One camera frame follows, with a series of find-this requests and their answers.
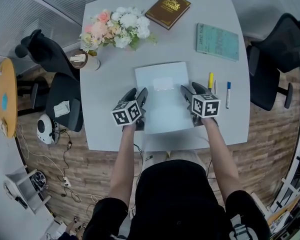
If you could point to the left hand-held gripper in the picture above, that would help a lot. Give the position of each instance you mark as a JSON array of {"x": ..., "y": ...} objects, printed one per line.
[{"x": 126, "y": 114}]

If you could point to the person's left forearm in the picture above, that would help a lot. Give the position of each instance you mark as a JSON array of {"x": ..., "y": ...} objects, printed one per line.
[{"x": 122, "y": 164}]

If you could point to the white round headset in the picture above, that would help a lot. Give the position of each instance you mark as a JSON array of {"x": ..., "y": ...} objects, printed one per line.
[{"x": 44, "y": 129}]

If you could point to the yellow highlighter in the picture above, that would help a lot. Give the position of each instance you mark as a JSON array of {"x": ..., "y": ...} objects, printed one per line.
[{"x": 211, "y": 80}]

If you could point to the brown hardcover book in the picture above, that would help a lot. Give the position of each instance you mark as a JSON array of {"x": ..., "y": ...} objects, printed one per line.
[{"x": 168, "y": 9}]

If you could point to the beige tumbler with brown lid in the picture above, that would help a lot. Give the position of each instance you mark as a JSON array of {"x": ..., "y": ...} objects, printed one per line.
[{"x": 83, "y": 60}]

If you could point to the person's black shirt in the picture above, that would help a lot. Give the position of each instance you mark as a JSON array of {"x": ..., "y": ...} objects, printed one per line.
[{"x": 175, "y": 201}]

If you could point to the teal book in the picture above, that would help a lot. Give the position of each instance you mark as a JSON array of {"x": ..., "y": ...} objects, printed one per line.
[{"x": 217, "y": 42}]

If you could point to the white power strip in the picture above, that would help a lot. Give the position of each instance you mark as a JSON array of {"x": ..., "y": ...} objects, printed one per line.
[{"x": 67, "y": 182}]

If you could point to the round wooden table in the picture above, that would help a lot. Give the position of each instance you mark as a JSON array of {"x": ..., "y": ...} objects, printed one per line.
[{"x": 6, "y": 84}]

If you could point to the white paper sheet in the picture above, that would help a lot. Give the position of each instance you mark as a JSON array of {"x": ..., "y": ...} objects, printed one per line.
[{"x": 61, "y": 108}]

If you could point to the white rectangular table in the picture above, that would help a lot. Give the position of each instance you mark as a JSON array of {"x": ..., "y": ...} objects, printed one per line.
[{"x": 110, "y": 96}]

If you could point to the white marker with blue cap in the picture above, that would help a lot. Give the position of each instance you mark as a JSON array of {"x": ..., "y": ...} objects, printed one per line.
[{"x": 228, "y": 96}]

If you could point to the pink and white flower bouquet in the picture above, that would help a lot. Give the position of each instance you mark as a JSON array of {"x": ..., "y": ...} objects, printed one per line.
[{"x": 120, "y": 29}]

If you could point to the person's beige shorts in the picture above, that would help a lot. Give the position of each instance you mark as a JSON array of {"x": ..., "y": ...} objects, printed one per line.
[{"x": 182, "y": 155}]

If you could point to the blue sticker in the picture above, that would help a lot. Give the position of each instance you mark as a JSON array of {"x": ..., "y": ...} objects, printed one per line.
[{"x": 5, "y": 101}]

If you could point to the person's right forearm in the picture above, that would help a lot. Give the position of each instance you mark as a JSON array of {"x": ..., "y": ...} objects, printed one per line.
[{"x": 220, "y": 159}]

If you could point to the white pen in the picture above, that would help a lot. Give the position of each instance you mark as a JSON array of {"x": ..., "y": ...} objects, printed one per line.
[{"x": 215, "y": 86}]

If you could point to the black office chair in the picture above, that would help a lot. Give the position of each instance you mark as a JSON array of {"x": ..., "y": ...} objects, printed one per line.
[
  {"x": 277, "y": 59},
  {"x": 62, "y": 89}
]

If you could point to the white metal rack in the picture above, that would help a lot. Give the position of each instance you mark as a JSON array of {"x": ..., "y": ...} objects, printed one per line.
[{"x": 297, "y": 171}]

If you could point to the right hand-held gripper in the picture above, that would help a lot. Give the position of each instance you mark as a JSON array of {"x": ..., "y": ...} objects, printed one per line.
[{"x": 206, "y": 106}]

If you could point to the black power adapter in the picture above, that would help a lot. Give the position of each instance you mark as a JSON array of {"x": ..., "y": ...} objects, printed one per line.
[{"x": 69, "y": 145}]

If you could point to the white stool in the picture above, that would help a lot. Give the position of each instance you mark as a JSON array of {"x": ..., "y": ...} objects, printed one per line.
[{"x": 25, "y": 189}]

